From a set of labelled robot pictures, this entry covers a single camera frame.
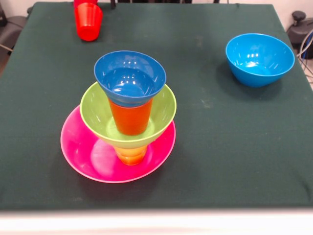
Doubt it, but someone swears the large pink bowl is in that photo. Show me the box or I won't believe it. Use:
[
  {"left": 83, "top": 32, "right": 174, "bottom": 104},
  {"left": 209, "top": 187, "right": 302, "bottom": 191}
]
[{"left": 60, "top": 104, "right": 177, "bottom": 184}]

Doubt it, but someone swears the yellow cup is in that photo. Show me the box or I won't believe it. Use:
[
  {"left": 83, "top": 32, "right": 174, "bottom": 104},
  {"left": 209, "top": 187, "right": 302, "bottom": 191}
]
[{"left": 113, "top": 143, "right": 149, "bottom": 166}]

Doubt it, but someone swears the small dark blue bowl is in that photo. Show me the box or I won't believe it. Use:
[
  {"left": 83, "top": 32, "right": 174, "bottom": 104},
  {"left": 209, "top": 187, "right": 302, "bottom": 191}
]
[{"left": 93, "top": 50, "right": 167, "bottom": 108}]

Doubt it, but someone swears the black chair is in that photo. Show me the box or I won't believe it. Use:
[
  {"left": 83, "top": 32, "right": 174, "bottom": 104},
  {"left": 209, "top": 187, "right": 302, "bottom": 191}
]
[
  {"left": 286, "top": 11, "right": 313, "bottom": 52},
  {"left": 0, "top": 4, "right": 27, "bottom": 52}
]

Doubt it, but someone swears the dark green table cloth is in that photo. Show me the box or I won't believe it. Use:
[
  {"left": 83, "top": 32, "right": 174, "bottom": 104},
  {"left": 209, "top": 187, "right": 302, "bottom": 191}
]
[{"left": 0, "top": 1, "right": 313, "bottom": 211}]

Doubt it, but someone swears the green bowl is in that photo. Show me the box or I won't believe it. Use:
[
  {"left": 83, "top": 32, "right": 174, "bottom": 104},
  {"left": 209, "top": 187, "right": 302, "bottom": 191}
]
[{"left": 80, "top": 81, "right": 177, "bottom": 149}]

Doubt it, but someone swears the red cup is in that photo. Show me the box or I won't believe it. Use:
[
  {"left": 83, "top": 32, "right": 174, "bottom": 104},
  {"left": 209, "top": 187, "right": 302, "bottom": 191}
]
[
  {"left": 73, "top": 0, "right": 98, "bottom": 7},
  {"left": 74, "top": 2, "right": 103, "bottom": 42}
]

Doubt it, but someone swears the light blue bowl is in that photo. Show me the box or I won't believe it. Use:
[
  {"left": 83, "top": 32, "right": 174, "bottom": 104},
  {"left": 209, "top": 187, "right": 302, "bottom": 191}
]
[{"left": 225, "top": 33, "right": 296, "bottom": 88}]

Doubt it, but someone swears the bundle of cables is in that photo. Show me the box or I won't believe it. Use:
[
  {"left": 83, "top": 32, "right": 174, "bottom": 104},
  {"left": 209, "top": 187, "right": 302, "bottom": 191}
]
[{"left": 296, "top": 29, "right": 313, "bottom": 85}]

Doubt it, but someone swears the orange cup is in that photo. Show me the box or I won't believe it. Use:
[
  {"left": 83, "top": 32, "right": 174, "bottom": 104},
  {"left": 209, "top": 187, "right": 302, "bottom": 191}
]
[{"left": 108, "top": 98, "right": 154, "bottom": 136}]

